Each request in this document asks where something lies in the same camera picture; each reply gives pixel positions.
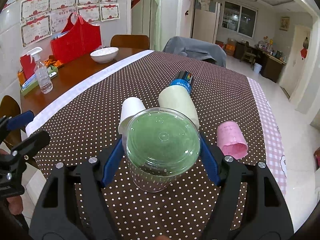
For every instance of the pink paper cup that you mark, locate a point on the pink paper cup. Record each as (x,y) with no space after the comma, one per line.
(231,141)

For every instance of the white ceramic bowl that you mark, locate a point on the white ceramic bowl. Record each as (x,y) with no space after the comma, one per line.
(104,55)

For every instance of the cream white paper cup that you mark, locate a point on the cream white paper cup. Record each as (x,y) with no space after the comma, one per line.
(177,98)

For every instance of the green tray with items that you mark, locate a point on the green tray with items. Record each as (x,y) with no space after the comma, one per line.
(30,81)

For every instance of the person's hand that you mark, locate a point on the person's hand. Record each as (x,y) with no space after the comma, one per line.
(15,205)

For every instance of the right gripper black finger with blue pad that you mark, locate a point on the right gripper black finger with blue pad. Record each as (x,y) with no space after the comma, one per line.
(265,215)
(72,205)

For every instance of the clear cup green pink lining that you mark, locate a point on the clear cup green pink lining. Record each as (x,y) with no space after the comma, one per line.
(160,145)

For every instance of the dark wooden desk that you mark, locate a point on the dark wooden desk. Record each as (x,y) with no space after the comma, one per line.
(271,67)

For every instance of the wooden desk chair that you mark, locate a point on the wooden desk chair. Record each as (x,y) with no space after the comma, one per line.
(248,55)

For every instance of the brown polka dot tablecloth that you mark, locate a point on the brown polka dot tablecloth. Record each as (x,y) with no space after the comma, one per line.
(85,120)

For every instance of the clear spray bottle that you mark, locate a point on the clear spray bottle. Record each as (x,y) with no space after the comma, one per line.
(40,70)

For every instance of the pink checkered tablecloth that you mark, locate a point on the pink checkered tablecloth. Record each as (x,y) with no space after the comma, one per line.
(275,157)

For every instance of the brown wooden chair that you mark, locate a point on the brown wooden chair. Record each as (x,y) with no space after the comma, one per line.
(130,41)

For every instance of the red felt bag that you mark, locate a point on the red felt bag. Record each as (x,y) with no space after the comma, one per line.
(78,38)

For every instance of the green lace curtain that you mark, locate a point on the green lace curtain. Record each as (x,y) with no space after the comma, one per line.
(157,33)

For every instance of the small white paper cup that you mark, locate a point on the small white paper cup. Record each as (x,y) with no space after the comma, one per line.
(130,107)

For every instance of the white refrigerator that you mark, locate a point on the white refrigerator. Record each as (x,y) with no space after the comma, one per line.
(206,20)

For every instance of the grey covered chair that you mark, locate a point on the grey covered chair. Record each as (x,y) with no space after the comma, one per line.
(196,49)

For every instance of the white bucket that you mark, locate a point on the white bucket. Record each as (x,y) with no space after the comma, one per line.
(257,68)

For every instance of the blue black cylindrical can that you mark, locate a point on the blue black cylindrical can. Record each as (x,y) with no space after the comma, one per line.
(184,79)

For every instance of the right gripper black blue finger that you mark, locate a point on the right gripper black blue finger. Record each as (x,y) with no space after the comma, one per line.
(20,148)

